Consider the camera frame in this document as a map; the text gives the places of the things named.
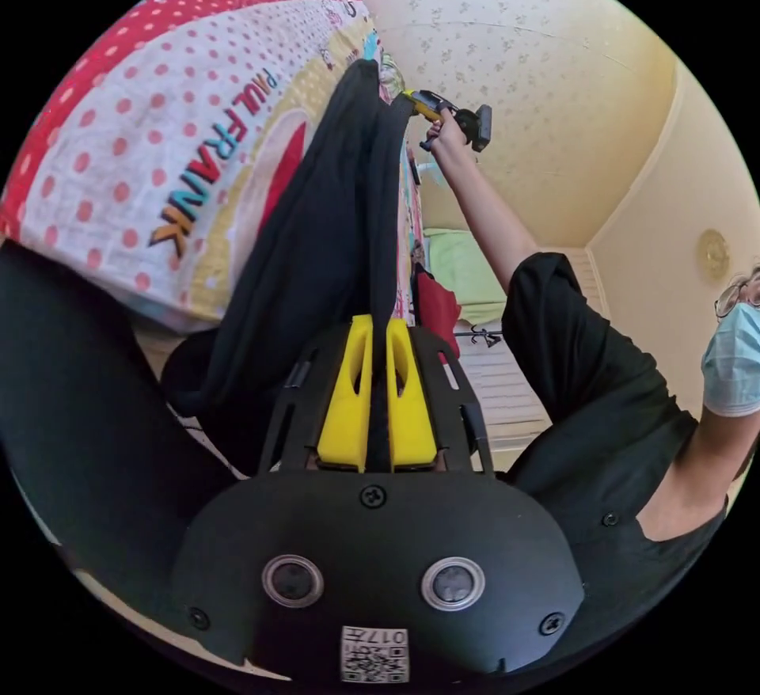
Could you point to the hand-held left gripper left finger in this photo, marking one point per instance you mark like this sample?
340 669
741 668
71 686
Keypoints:
344 410

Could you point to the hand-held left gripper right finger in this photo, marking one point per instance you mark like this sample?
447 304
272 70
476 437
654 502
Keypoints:
410 416

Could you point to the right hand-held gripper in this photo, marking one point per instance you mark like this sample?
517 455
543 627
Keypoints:
462 120

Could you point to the black pants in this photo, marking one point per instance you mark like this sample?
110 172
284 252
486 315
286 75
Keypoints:
320 220

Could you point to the person's right forearm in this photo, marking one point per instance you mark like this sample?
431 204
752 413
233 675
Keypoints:
487 214

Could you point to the person's right hand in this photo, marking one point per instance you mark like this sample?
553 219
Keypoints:
448 134

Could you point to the white louvred cupboard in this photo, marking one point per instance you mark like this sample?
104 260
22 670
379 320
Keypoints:
505 386

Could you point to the red cloth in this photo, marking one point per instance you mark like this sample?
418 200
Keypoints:
438 303

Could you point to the green curtain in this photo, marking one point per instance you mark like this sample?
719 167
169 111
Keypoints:
466 273

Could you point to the person's body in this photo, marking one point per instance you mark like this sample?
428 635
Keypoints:
594 410

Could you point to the bed with printed dotted sheet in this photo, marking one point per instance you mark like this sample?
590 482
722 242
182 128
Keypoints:
178 113

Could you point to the round ceiling lamp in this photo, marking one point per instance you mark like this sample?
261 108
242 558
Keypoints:
714 255

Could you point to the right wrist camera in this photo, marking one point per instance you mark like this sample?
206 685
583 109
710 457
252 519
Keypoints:
484 128

